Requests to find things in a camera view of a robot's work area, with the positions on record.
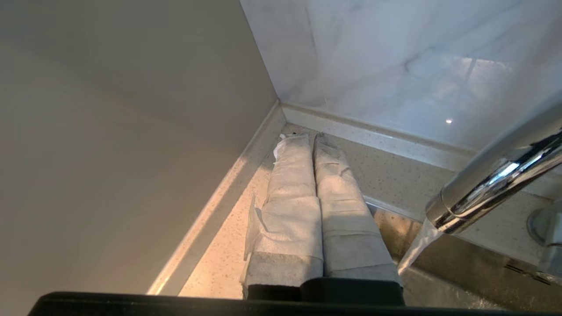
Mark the tall cabinet unit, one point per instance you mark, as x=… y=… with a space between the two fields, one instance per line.
x=109 y=131

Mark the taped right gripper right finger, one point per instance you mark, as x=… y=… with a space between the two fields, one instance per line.
x=347 y=232

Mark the stainless steel sink basin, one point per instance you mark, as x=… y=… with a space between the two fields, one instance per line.
x=461 y=281

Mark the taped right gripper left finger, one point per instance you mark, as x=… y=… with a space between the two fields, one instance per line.
x=292 y=215

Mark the chrome gooseneck faucet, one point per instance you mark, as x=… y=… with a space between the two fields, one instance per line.
x=491 y=184

